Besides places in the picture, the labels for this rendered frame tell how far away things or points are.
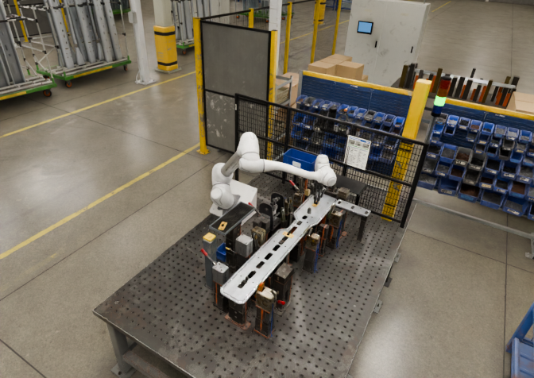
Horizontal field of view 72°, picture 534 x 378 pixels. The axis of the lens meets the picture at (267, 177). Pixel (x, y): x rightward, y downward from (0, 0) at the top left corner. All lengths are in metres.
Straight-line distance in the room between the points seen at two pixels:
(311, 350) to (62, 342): 2.09
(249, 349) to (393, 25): 7.84
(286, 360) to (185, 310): 0.74
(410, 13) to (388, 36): 0.64
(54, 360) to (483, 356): 3.46
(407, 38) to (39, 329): 8.25
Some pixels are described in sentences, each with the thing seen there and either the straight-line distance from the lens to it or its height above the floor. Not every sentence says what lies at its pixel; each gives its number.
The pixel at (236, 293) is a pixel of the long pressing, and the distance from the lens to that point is 2.36.
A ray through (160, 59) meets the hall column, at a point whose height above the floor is 0.30.
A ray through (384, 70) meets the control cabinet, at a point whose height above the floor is 0.56.
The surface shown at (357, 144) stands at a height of 1.37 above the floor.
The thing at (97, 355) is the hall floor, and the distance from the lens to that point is 3.51.
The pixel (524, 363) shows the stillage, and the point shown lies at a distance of 3.76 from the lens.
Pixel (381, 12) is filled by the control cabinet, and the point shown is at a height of 1.77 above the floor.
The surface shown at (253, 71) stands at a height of 1.46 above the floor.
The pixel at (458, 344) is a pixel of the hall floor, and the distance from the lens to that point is 3.82.
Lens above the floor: 2.78
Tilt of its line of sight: 31 degrees down
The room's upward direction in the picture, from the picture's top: 3 degrees clockwise
